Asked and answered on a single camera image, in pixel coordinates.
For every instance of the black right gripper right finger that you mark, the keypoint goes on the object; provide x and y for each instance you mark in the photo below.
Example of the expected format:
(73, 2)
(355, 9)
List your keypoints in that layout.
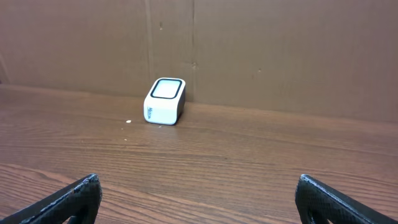
(317, 202)

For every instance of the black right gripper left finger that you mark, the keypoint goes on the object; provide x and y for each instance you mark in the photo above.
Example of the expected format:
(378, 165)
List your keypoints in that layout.
(76, 203)

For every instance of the white barcode scanner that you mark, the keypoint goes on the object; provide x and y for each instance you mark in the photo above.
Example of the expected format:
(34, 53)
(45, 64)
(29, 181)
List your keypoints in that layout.
(165, 101)

